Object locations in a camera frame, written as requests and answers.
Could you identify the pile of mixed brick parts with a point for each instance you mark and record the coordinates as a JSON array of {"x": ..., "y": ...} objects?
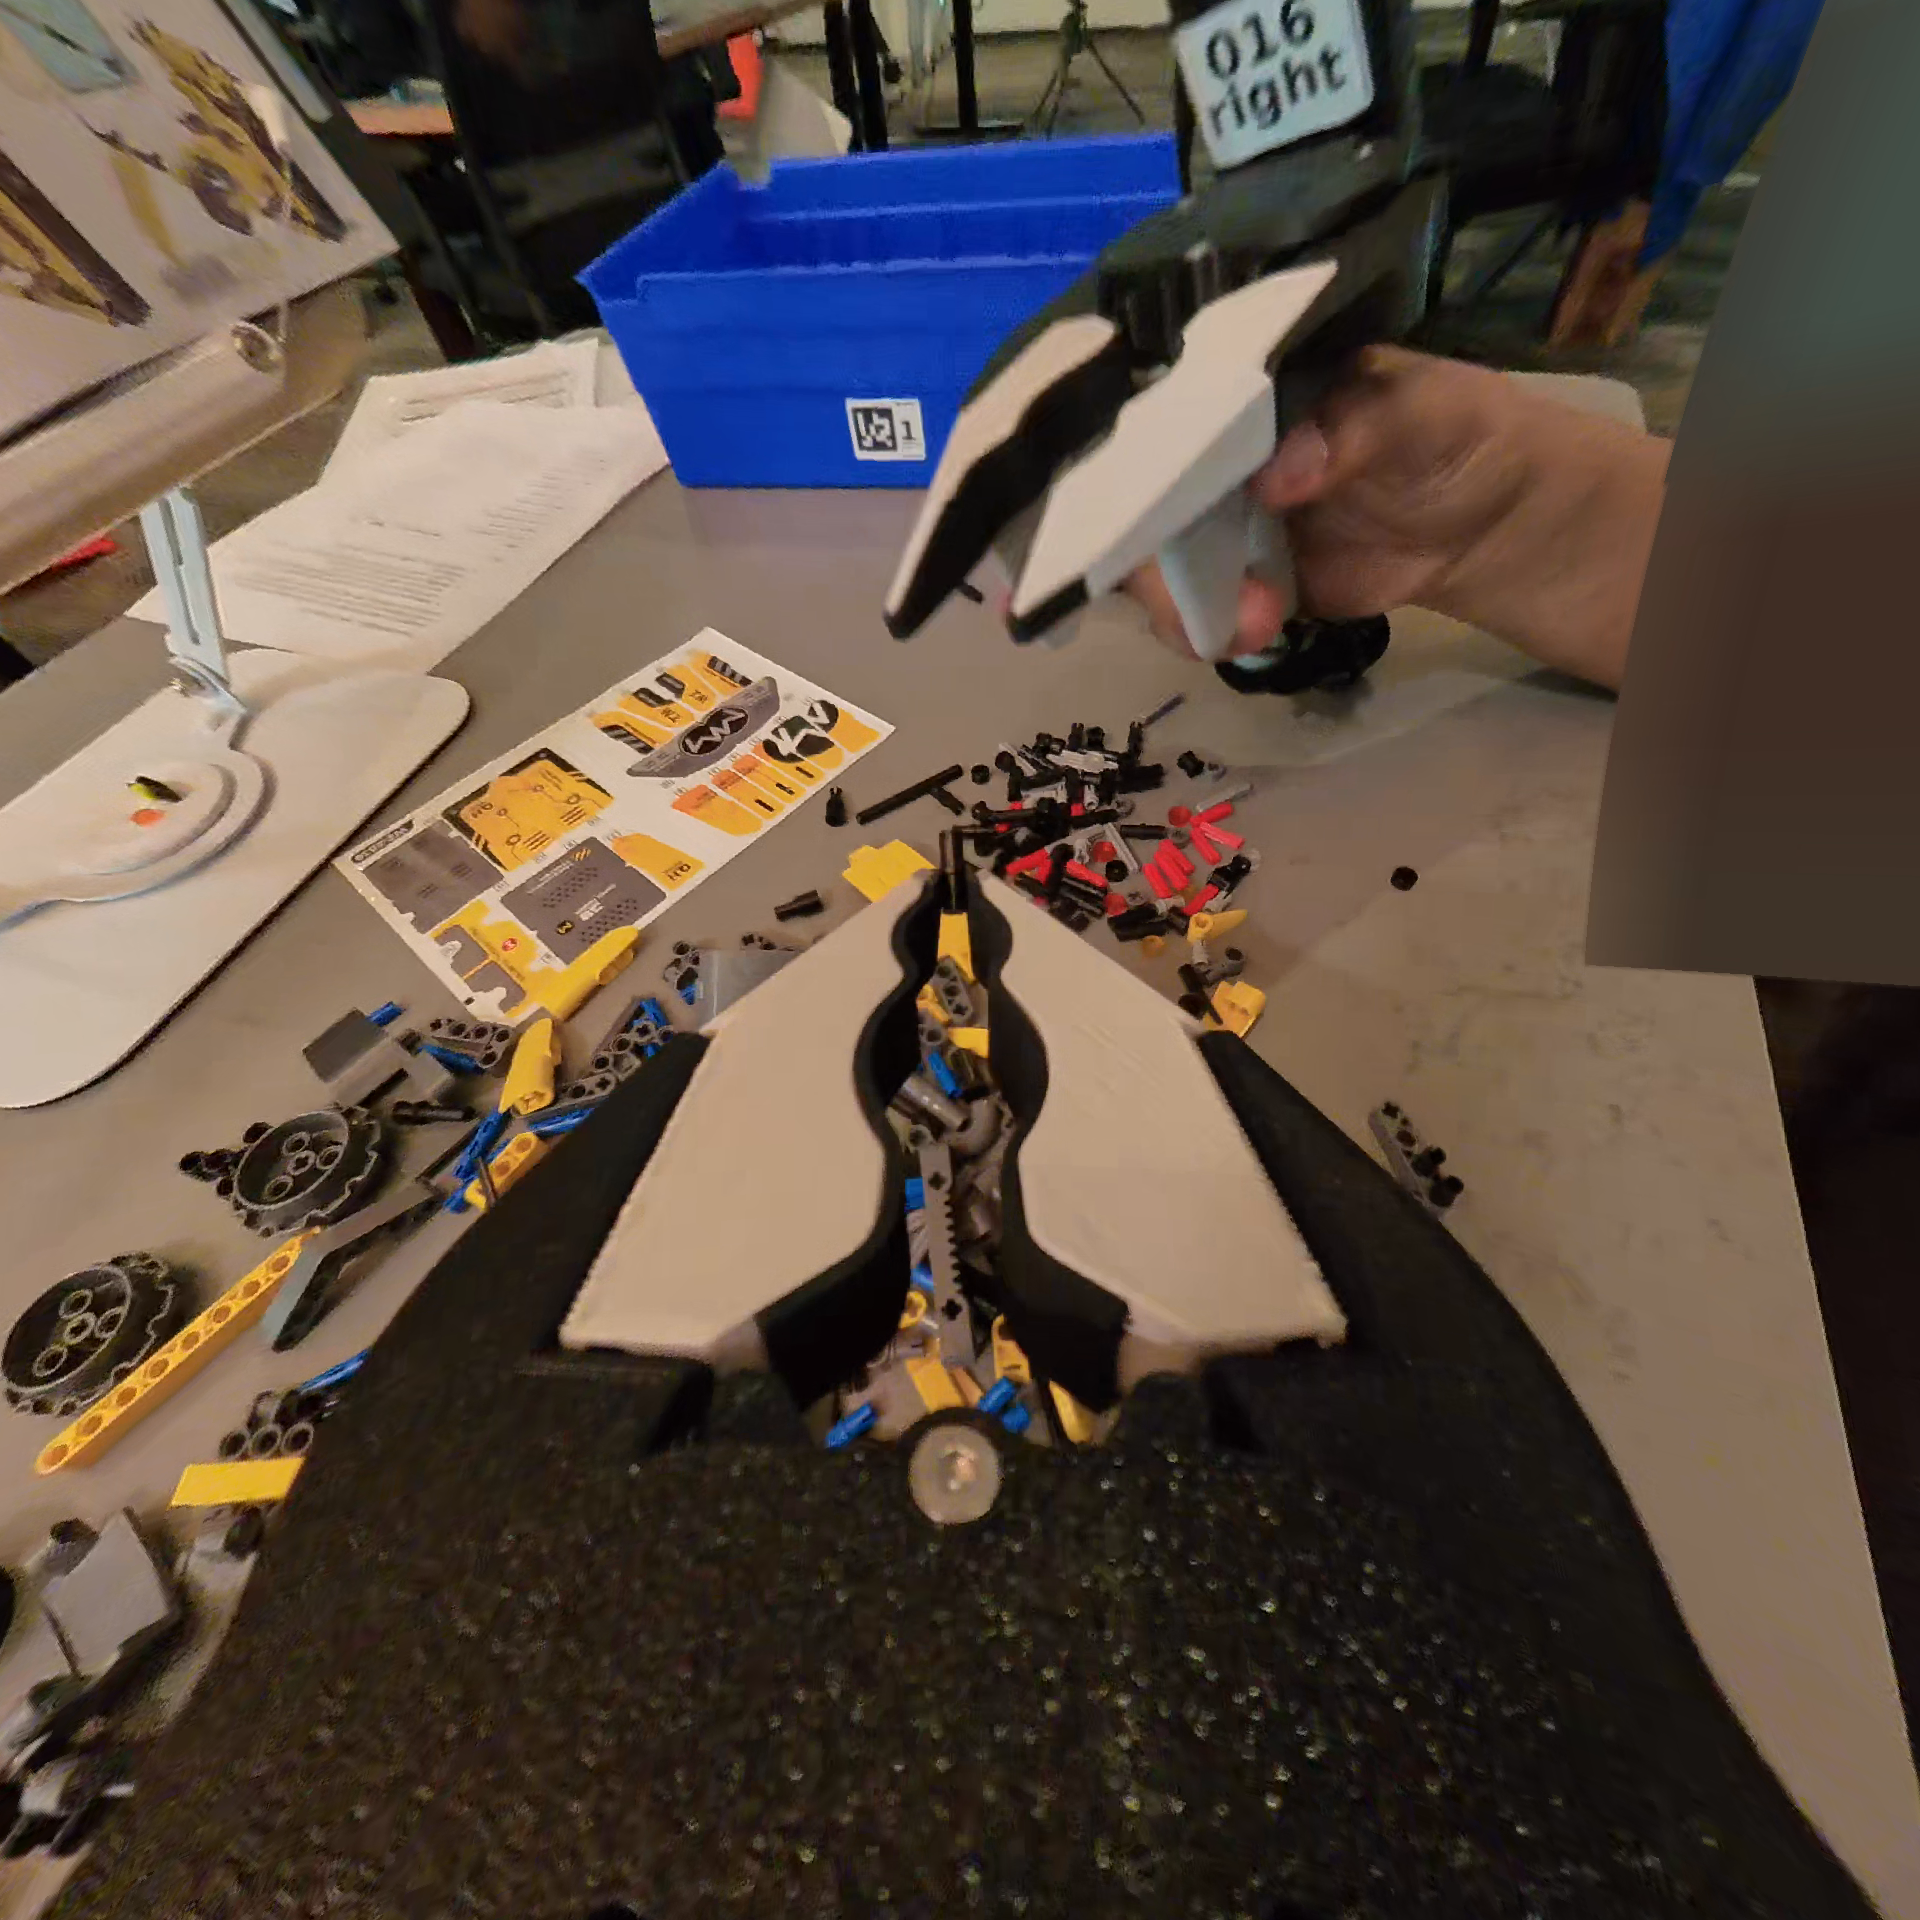
[{"x": 614, "y": 1048}]

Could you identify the dark grey curved panel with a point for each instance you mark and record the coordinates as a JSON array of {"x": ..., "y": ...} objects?
[{"x": 750, "y": 982}]

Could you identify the black office chair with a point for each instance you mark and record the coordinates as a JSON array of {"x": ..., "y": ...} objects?
[{"x": 558, "y": 152}]

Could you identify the yellow grey sticker sheet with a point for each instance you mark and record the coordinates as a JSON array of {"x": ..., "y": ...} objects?
[{"x": 600, "y": 840}]

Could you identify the small yellow black piece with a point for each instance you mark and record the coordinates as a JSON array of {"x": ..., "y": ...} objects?
[{"x": 151, "y": 804}]

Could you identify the dark grey angled beam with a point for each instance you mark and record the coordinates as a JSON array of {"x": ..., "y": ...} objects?
[{"x": 344, "y": 1268}]

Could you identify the small dark grey panel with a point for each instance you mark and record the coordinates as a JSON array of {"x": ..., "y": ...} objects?
[{"x": 366, "y": 1048}]

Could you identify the dark grey toothed wheel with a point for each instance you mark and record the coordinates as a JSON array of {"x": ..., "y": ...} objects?
[
  {"x": 89, "y": 1336},
  {"x": 302, "y": 1170}
]

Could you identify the building instruction booklet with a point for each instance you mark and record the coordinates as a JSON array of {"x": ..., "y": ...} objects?
[{"x": 119, "y": 180}]

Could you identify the printed paper sheets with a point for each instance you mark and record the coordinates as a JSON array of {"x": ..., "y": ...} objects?
[{"x": 452, "y": 509}]

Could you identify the blue jacket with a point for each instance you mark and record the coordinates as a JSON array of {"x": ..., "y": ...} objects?
[{"x": 1726, "y": 106}]

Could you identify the long yellow beam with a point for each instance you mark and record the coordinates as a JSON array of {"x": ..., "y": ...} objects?
[{"x": 166, "y": 1355}]

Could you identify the person's right hand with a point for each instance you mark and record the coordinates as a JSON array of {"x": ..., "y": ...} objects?
[{"x": 1443, "y": 495}]

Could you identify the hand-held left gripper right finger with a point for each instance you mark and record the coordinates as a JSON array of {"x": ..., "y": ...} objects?
[{"x": 1154, "y": 1186}]

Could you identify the grey gear rack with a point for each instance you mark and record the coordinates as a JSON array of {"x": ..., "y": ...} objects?
[{"x": 950, "y": 1244}]

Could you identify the black axle rod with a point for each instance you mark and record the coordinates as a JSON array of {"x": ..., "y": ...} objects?
[{"x": 910, "y": 793}]

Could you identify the blue plastic bin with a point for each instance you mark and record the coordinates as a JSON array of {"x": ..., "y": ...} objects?
[{"x": 781, "y": 302}]

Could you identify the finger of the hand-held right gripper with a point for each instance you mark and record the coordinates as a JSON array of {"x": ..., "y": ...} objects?
[
  {"x": 991, "y": 436},
  {"x": 1169, "y": 463}
]

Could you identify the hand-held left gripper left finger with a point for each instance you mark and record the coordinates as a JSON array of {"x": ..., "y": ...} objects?
[{"x": 737, "y": 1186}]

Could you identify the white book stand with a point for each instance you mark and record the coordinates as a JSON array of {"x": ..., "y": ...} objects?
[{"x": 344, "y": 735}]

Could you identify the pile of black red pins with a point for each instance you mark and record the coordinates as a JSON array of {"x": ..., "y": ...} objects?
[{"x": 1112, "y": 840}]

